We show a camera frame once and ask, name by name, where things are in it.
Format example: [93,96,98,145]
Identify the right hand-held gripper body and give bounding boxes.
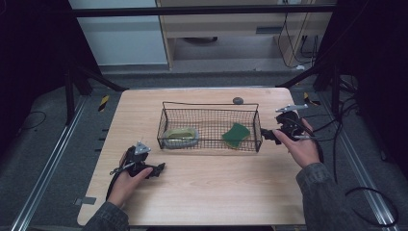
[274,103,314,142]

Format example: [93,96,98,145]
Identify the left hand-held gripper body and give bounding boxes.
[119,141,156,178]

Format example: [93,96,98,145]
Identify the green sponge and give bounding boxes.
[221,122,252,149]

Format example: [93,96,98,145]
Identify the green soap dish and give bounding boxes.
[162,126,200,150]

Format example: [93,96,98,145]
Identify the black wire basket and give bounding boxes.
[156,101,264,153]

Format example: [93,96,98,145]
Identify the person's left hand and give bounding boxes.
[107,166,154,209]

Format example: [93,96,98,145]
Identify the person's right hand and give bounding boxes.
[271,118,321,169]

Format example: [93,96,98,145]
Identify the yellow black striped tape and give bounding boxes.
[97,93,111,113]
[302,91,322,107]

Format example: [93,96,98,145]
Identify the black metal stand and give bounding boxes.
[274,60,343,117]
[63,63,130,127]

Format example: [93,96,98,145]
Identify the grey tape strip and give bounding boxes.
[73,195,97,206]

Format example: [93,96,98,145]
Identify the dark curtain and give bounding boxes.
[0,0,101,157]
[315,0,408,181]

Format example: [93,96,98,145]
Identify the white cabinet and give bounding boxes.
[67,0,169,67]

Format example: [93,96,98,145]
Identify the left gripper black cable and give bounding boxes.
[105,161,137,202]

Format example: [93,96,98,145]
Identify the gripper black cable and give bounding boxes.
[105,161,137,202]
[286,117,325,165]

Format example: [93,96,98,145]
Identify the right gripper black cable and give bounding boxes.
[286,117,325,165]

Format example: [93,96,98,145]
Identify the black hanging cables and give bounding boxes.
[276,0,319,69]

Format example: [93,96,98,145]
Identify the thin black floor cable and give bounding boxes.
[18,110,48,131]

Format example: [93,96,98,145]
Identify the black floor cable loop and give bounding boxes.
[344,186,400,228]

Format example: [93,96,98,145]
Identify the black horizontal frame bar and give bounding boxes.
[71,4,339,18]

